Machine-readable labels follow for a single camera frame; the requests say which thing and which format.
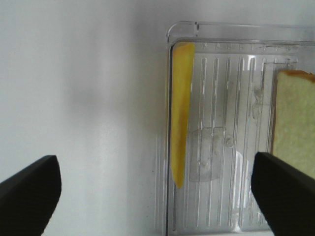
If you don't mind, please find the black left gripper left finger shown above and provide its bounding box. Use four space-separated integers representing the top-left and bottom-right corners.
0 155 62 236

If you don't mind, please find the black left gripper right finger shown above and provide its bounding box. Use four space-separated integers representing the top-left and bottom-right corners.
251 152 315 236

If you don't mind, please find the left bread slice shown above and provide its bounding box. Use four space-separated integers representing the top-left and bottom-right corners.
272 70 315 177

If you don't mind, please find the left clear plastic tray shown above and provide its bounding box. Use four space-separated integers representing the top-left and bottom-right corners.
155 21 315 236

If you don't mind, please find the yellow cheese slice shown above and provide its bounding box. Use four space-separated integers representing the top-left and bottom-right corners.
171 43 195 189

